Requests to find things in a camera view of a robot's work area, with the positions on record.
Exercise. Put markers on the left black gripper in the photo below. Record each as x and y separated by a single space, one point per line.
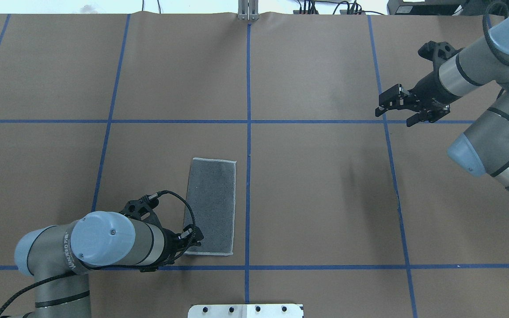
171 242

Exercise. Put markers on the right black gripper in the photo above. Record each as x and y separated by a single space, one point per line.
427 90

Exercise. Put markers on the pink and grey towel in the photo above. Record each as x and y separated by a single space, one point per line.
211 195

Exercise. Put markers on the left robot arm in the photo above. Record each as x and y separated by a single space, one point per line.
61 257

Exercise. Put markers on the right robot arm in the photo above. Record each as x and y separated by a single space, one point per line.
484 147

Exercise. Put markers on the black box device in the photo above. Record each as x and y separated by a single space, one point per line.
423 7

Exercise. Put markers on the brown paper table cover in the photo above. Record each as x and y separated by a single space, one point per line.
336 209

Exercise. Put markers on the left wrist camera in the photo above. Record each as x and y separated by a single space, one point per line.
142 209

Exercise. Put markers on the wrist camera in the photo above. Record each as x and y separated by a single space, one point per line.
142 209
437 51

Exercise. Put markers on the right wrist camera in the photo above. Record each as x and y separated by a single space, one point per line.
437 51

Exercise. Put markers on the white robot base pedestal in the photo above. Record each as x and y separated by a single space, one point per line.
271 310

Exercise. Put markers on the aluminium frame post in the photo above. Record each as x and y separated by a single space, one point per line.
248 10

